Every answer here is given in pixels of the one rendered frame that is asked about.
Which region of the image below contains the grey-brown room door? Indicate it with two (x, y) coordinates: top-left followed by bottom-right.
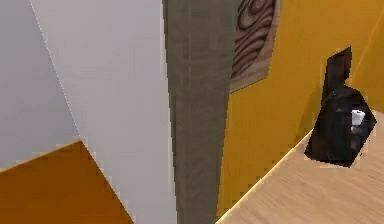
(162, 0), (240, 224)

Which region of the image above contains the black toilet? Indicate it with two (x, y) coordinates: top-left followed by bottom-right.
(303, 46), (378, 168)

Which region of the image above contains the white toilet paper roll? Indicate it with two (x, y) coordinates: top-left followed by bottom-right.
(351, 109), (366, 127)

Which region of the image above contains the brown swirl wall picture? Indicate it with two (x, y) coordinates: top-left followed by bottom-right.
(229, 0), (282, 94)

